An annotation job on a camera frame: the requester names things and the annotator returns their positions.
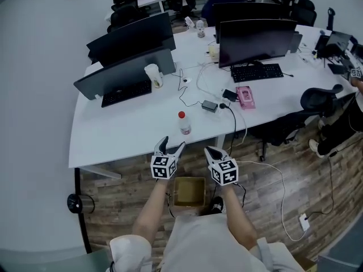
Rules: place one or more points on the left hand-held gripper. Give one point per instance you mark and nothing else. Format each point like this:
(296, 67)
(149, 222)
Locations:
(160, 166)

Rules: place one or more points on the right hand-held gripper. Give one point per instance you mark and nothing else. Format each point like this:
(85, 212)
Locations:
(225, 171)

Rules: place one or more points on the clear bottle with red cap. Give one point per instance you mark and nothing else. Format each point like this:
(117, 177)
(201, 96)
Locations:
(185, 123)

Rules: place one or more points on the brown cardboard box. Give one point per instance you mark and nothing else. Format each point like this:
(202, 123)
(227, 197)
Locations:
(188, 191)

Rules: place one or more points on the person's left forearm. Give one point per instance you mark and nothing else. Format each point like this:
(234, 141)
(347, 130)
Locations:
(153, 208)

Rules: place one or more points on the person's right forearm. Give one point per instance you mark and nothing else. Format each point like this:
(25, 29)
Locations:
(238, 217)

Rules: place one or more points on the white office table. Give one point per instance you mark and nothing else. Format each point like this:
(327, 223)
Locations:
(127, 129)

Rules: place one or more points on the person's right black shoe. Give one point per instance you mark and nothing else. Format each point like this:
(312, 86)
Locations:
(217, 204)

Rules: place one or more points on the black power adapter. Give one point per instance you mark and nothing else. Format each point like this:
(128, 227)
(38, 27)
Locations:
(229, 95)
(210, 106)

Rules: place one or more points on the pink wipes packet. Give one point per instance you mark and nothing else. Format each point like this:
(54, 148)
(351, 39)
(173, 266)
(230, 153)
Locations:
(245, 98)

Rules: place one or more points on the black keyboard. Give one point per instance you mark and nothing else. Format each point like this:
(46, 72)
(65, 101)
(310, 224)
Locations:
(256, 73)
(126, 93)

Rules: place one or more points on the black office chair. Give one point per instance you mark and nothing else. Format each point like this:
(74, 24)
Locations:
(127, 17)
(283, 126)
(304, 11)

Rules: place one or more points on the white lidded cup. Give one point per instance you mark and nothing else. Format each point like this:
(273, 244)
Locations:
(153, 74)

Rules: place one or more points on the person's white shirt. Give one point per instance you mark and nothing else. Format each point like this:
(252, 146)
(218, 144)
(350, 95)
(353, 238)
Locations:
(204, 245)

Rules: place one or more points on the black computer monitor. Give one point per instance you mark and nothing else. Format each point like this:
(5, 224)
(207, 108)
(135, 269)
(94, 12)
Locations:
(133, 35)
(255, 41)
(122, 72)
(241, 10)

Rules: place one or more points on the metal trash can black liner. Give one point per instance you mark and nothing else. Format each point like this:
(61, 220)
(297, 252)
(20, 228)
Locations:
(83, 204)

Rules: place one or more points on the white power strip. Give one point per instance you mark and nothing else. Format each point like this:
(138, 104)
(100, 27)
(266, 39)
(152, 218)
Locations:
(303, 222)

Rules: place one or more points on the small clear bottle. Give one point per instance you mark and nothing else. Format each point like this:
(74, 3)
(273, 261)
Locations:
(200, 28)

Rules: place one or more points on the frosted glass panel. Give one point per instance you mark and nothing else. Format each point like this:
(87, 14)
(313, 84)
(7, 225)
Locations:
(334, 262)
(99, 261)

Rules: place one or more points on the black equipment case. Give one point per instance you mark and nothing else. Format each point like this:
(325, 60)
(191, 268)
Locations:
(339, 42)

